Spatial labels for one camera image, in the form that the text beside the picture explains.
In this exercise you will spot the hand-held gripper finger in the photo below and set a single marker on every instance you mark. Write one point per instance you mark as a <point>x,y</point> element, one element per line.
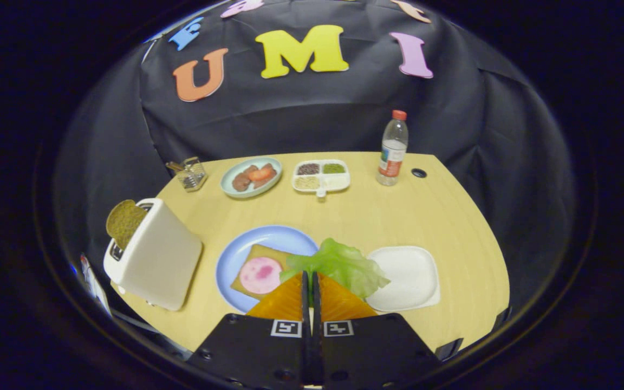
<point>306,309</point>
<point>316,309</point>

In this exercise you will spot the green lettuce leaf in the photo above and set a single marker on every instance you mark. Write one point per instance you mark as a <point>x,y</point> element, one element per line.
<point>344,265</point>

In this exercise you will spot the brown toast slice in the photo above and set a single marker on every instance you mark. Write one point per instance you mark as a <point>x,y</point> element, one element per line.
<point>122,222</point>

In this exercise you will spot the pink ham slice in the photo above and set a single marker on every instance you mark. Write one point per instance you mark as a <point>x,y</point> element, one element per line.
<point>260,275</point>

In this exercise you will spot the tan bread slice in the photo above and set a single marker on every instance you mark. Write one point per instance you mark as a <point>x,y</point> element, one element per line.
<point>260,252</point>

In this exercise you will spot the blue plate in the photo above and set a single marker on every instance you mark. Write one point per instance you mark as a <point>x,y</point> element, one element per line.
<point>236,254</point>

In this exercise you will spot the white square plate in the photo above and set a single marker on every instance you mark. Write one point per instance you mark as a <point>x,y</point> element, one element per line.
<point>409,276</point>

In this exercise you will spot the white divided dish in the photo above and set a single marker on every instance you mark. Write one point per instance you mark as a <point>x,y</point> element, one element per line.
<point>339,181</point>

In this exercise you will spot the brown meat patty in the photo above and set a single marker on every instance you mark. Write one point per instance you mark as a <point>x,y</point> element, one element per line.
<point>240,182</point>
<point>268,181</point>

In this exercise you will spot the black table edge clamp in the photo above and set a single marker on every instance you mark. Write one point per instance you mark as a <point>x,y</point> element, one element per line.
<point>449,349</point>
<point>502,317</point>

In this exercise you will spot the red tomato slice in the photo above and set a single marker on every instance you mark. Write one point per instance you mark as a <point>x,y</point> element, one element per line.
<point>259,174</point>

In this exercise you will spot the white toaster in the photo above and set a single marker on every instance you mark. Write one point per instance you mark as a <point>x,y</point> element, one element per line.
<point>160,260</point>

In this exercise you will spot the pale green plate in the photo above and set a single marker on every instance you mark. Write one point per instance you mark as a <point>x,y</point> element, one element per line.
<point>236,169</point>

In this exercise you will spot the clear bottle with red cap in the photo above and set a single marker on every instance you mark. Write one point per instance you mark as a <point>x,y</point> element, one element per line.
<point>391,162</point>

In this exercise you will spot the black table grommet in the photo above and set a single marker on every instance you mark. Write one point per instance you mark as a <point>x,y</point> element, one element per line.
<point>418,173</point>

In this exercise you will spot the brown sticks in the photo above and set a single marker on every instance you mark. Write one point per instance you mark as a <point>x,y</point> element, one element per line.
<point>175,166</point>

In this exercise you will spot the white power strip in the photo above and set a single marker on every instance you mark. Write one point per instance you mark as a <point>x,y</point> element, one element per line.
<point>92,284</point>

